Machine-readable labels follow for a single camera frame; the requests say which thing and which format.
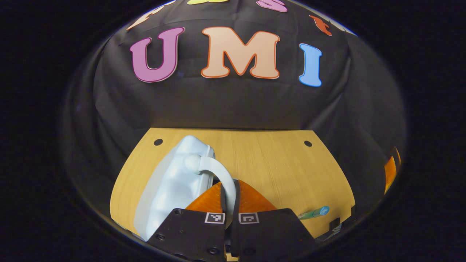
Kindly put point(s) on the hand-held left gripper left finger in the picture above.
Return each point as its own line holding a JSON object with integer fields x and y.
{"x": 193, "y": 233}

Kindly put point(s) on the pale blue suitcase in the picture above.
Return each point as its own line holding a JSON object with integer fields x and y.
{"x": 174, "y": 182}

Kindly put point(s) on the teal skin care tube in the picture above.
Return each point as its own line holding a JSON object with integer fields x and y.
{"x": 315, "y": 212}

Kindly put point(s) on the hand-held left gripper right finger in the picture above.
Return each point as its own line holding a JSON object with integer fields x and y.
{"x": 269, "y": 233}

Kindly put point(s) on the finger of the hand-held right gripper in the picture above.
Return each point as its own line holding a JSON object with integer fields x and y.
{"x": 391, "y": 171}

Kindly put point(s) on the black backdrop cloth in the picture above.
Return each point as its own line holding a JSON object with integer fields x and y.
{"x": 233, "y": 105}

